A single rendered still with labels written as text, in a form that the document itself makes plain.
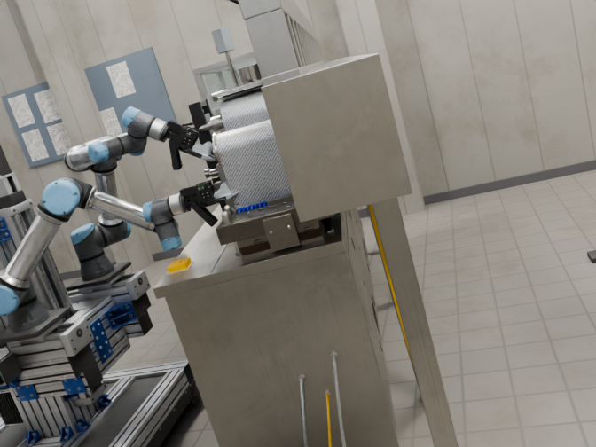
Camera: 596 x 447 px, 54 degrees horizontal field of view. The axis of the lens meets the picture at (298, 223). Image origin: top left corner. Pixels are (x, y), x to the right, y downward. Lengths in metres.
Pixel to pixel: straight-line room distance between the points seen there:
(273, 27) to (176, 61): 4.51
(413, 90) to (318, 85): 4.05
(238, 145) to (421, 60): 3.31
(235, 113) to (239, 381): 1.01
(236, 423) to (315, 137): 1.27
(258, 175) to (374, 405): 0.91
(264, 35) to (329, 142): 0.25
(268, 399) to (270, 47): 1.31
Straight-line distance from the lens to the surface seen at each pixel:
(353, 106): 1.25
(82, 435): 2.89
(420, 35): 5.24
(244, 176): 2.14
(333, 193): 1.27
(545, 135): 5.39
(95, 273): 2.84
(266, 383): 2.14
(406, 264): 1.40
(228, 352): 2.10
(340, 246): 1.91
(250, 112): 2.35
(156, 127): 2.21
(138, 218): 2.34
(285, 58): 1.26
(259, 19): 1.27
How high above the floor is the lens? 1.45
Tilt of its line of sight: 14 degrees down
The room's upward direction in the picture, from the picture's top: 16 degrees counter-clockwise
